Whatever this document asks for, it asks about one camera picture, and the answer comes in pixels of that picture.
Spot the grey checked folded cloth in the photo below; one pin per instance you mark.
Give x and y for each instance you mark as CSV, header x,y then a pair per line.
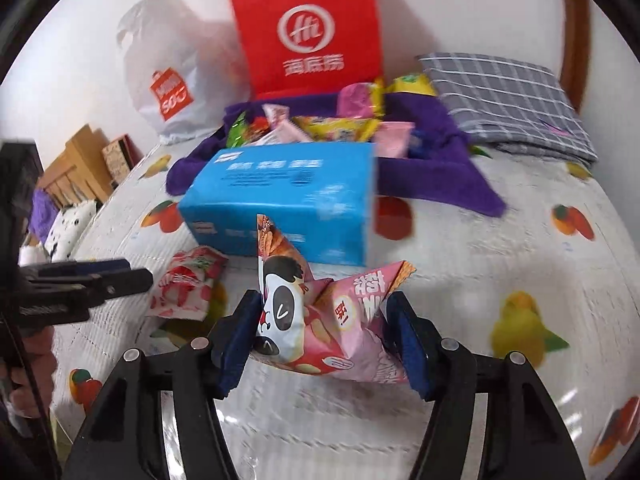
x,y
500,95

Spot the green snack packet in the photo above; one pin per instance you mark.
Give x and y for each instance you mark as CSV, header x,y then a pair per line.
x,y
242,130

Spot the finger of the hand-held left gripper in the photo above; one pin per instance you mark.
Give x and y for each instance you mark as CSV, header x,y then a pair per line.
x,y
85,268
100,287

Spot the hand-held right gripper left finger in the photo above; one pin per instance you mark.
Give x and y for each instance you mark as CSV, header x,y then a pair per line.
x,y
240,345

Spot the pink striped snack packet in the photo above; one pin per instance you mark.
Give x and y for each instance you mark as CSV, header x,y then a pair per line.
x,y
276,112

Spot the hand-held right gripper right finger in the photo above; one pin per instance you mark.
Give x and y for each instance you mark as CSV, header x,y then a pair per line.
x,y
410,345

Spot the white spotted cloth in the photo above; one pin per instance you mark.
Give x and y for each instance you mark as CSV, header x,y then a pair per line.
x,y
70,225

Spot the brown wooden door frame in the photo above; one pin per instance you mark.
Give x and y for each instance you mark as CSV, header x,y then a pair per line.
x,y
575,35

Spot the pink triangular snack packet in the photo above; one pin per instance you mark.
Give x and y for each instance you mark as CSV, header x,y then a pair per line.
x,y
360,330

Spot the purple towel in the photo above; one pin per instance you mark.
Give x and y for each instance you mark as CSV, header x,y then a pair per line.
x,y
450,180

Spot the panda print snack packet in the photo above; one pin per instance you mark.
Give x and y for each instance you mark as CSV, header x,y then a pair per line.
x,y
280,305

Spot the yellow glossy snack packet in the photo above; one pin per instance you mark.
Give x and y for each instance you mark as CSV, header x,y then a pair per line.
x,y
412,85

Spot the pink and yellow snack packet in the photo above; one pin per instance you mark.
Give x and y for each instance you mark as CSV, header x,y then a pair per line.
x,y
357,100

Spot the patterned flat box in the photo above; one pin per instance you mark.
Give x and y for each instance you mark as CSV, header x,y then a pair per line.
x,y
117,157

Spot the small pink snack packet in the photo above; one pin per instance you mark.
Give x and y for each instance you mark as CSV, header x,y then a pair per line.
x,y
394,140

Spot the yellow printed long snack packet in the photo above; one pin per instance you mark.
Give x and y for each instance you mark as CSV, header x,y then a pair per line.
x,y
340,128

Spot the fruit print table cover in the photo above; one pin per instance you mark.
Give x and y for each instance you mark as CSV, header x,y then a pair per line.
x,y
500,260

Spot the blue tissue pack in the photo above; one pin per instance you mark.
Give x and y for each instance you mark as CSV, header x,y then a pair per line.
x,y
280,195

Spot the white plastic shopping bag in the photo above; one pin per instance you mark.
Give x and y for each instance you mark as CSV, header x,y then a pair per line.
x,y
165,45

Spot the purple plush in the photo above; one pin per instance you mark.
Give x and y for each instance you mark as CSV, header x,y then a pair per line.
x,y
42,210

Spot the light wooden headboard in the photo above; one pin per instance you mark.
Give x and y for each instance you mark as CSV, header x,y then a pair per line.
x,y
80,160

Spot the pale pink snack packet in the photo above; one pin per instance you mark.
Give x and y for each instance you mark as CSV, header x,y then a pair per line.
x,y
287,133

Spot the person's left hand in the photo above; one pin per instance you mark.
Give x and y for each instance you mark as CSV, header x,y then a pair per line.
x,y
32,380

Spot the red paper bag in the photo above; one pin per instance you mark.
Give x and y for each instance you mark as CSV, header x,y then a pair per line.
x,y
260,20

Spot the white and red snack packet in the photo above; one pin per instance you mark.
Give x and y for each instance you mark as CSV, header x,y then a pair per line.
x,y
187,280

